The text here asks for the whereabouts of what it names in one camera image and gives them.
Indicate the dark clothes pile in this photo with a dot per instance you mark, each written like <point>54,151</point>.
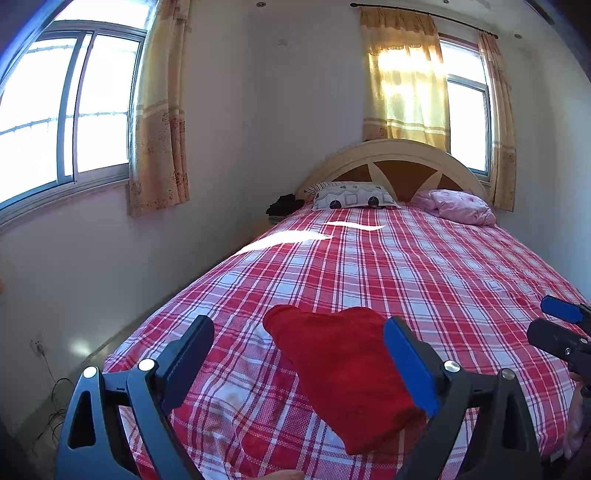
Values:
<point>284,205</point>

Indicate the red knit sweater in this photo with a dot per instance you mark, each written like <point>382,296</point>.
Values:
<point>341,378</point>

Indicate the black curtain rod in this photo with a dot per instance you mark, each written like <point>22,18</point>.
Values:
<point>353,5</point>

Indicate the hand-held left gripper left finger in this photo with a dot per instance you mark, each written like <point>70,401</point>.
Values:
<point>184,364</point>

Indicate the person's right forearm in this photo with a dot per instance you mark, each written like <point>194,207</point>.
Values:
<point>581,424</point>

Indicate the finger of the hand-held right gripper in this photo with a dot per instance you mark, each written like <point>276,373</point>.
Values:
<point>549,336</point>
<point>561,309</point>

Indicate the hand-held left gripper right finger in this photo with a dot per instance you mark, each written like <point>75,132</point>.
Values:
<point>411,369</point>

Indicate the yellow floral curtain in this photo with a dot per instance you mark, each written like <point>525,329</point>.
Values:
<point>501,138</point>
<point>159,115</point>
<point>401,92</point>

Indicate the large sliding window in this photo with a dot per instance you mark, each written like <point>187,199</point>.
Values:
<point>101,101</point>

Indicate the window behind headboard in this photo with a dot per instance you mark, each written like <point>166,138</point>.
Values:
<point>466,120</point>

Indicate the red plaid bedspread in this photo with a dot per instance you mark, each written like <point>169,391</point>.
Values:
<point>415,267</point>

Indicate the cream arched headboard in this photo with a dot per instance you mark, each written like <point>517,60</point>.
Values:
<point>392,147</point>

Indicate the grey patterned pillow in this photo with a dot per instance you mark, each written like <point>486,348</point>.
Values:
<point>351,196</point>

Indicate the pink pillow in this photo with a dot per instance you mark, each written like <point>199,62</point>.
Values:
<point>457,205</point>

